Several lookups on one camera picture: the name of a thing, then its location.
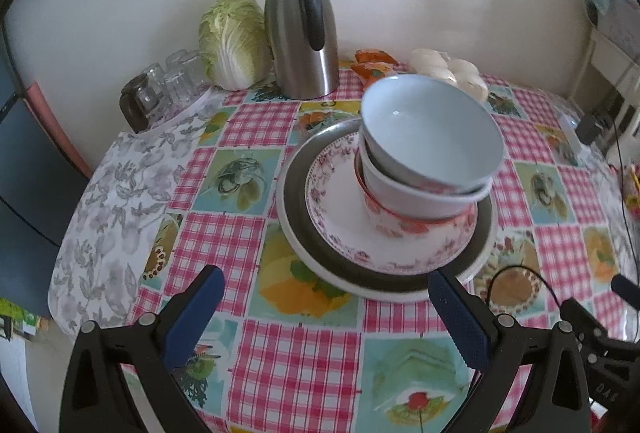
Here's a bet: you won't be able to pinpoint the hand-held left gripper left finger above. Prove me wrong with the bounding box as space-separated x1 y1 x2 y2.
59 264 226 433

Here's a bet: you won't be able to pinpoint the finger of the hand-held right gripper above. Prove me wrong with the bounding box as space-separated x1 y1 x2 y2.
560 298 612 355
611 274 640 309

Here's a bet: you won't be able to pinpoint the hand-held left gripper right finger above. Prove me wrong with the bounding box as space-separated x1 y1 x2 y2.
428 269 593 433

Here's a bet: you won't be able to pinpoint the red patterned bowl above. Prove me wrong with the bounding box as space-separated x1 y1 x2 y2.
354 153 478 239

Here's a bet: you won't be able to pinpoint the white square bowl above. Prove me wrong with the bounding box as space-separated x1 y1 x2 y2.
360 146 493 220

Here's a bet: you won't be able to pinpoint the stainless steel basin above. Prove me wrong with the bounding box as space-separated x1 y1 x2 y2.
276 119 497 303

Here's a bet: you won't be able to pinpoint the floral round plate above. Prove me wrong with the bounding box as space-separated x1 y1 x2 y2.
305 133 479 275

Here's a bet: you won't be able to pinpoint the light blue bowl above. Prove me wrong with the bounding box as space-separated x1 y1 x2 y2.
360 74 505 194

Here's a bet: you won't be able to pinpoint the yellow snack packet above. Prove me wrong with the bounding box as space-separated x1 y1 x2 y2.
622 166 640 209

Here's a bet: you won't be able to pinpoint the pink checked tablecloth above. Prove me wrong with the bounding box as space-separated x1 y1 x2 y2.
122 58 640 433

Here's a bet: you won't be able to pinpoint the grey floral cloth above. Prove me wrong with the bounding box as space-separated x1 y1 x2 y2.
47 88 236 329

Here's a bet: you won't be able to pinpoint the white power strip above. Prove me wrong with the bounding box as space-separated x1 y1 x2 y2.
557 113 583 154

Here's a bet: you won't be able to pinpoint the black power adapter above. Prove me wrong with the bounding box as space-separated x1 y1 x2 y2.
576 113 613 145

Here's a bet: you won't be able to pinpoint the colourful papers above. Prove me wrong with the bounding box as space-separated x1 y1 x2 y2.
0 298 51 339

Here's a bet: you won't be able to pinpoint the dark blue cabinet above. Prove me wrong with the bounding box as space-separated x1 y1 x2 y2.
0 33 91 319

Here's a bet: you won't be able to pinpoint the white shelf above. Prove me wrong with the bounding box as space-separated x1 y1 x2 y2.
567 20 640 149

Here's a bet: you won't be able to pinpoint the pink board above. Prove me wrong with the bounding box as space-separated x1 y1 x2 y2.
25 82 93 179

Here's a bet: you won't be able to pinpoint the bag of steamed buns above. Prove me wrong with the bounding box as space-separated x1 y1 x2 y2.
411 48 488 103

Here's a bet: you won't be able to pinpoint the orange snack packet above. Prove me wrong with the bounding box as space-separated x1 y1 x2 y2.
350 62 396 86
356 49 397 64

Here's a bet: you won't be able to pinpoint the white box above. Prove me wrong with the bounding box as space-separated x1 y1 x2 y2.
595 0 640 45

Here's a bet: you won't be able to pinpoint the napa cabbage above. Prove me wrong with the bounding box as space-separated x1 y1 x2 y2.
198 0 273 90

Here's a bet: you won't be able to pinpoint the stainless steel thermos jug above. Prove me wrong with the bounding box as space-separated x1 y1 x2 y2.
264 0 341 100

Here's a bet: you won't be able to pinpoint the thin black looped cable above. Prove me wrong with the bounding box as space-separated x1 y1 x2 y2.
485 265 563 314

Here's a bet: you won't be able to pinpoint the black adapter cable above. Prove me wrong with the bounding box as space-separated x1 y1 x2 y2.
611 113 640 234

